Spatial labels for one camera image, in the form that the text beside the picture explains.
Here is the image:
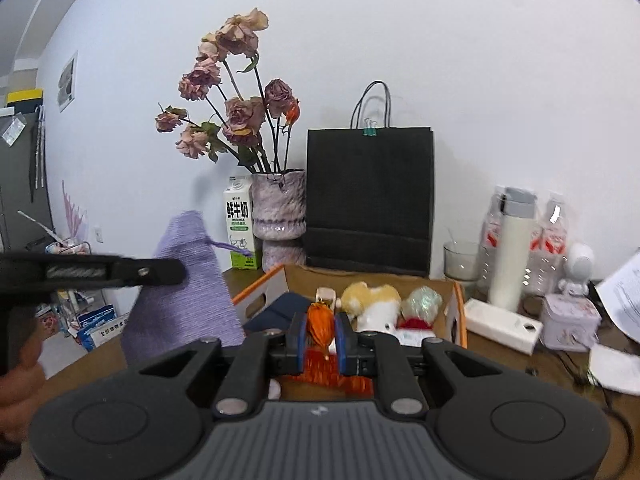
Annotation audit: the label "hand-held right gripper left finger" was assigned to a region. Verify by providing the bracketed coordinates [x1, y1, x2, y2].
[137, 311, 309, 419]

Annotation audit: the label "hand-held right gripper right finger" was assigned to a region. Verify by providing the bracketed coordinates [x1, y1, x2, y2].
[334, 311, 504, 420]

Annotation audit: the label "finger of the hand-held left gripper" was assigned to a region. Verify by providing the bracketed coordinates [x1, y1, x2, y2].
[112, 256, 187, 288]

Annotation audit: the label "purple knit pouch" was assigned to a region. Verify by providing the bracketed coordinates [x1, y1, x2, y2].
[120, 211, 255, 367]

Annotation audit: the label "navy zip case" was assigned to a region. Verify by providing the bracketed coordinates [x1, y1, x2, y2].
[244, 292, 313, 335]

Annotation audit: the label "yellow white plush toy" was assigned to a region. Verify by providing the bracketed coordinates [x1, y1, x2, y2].
[336, 282, 403, 332]

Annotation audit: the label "red cardboard box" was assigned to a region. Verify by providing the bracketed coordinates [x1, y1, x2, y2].
[231, 262, 469, 400]

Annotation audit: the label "white tissue packet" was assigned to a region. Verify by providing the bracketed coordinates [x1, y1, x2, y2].
[394, 329, 427, 349]

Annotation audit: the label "wooden desktop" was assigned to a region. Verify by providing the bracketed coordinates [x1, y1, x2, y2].
[42, 267, 640, 480]

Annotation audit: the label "person's left hand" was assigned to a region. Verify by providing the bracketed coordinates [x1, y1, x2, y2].
[0, 329, 47, 445]

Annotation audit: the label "blue white package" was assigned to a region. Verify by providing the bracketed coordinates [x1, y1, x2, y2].
[76, 304, 132, 353]

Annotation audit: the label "grey cabinet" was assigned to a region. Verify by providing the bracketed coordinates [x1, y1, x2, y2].
[0, 104, 55, 253]

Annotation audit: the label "green glitter ball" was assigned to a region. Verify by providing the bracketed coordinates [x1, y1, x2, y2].
[401, 287, 444, 322]

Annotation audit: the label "white green milk carton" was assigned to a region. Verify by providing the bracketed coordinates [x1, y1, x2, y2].
[222, 176, 263, 271]

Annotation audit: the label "purple mottled vase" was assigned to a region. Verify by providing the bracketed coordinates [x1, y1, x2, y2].
[250, 169, 307, 274]

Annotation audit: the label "black paper bag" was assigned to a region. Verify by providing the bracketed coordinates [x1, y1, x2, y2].
[305, 81, 435, 278]

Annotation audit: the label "clear glass cup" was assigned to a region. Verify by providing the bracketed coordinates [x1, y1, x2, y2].
[443, 240, 484, 282]

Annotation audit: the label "white power bank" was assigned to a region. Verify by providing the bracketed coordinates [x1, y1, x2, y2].
[463, 298, 544, 356]

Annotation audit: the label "clear plastic water bottle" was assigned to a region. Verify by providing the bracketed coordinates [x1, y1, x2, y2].
[481, 185, 507, 282]
[524, 190, 569, 297]

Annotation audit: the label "white thermos bottle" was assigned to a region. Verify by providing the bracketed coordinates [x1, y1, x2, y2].
[487, 187, 538, 312]

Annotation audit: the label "dried pink roses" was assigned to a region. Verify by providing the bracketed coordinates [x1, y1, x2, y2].
[154, 7, 302, 176]

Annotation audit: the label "lavender tin box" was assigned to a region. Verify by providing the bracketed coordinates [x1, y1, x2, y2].
[541, 292, 602, 352]

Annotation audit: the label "white robot figurine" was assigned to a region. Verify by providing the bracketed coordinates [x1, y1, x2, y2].
[556, 243, 597, 297]

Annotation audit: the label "white printed papers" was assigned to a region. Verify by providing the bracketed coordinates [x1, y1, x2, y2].
[594, 252, 640, 347]

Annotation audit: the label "wire rack with clutter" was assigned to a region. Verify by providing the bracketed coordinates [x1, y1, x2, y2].
[17, 210, 98, 338]

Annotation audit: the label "wall poster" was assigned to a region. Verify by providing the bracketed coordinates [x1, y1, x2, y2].
[56, 50, 79, 112]

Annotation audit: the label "black cable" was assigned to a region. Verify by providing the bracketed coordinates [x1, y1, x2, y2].
[525, 282, 635, 480]

